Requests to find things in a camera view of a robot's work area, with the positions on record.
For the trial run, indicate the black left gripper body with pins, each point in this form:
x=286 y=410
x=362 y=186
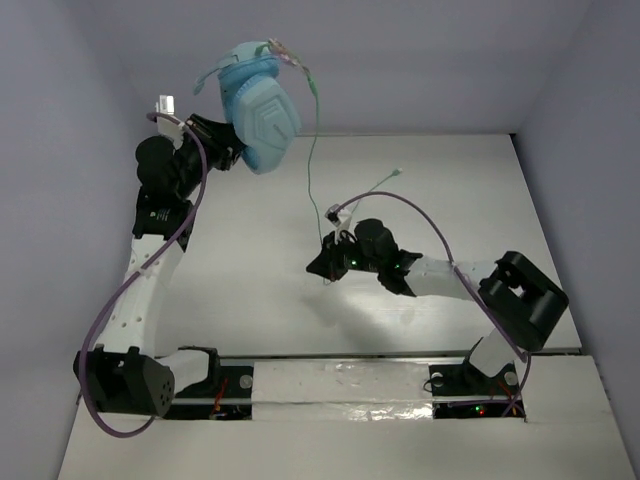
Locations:
x=220 y=141

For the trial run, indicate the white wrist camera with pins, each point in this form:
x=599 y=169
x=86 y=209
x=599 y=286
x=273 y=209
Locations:
x=168 y=125
x=340 y=218

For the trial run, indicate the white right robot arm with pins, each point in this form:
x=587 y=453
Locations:
x=523 y=304

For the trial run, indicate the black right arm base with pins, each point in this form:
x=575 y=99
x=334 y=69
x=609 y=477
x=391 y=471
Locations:
x=460 y=391

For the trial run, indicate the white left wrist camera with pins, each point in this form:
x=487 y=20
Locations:
x=168 y=125

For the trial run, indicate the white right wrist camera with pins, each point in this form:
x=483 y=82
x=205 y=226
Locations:
x=340 y=218

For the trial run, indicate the light blue headphones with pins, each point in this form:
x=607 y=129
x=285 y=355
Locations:
x=261 y=112

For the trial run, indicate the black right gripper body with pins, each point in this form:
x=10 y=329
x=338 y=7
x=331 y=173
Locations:
x=349 y=254

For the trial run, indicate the white front platform board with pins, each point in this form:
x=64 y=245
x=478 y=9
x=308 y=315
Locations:
x=569 y=433

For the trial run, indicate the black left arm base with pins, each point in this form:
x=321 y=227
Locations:
x=224 y=395

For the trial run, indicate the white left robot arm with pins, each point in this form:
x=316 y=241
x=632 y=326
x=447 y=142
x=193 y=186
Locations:
x=117 y=366

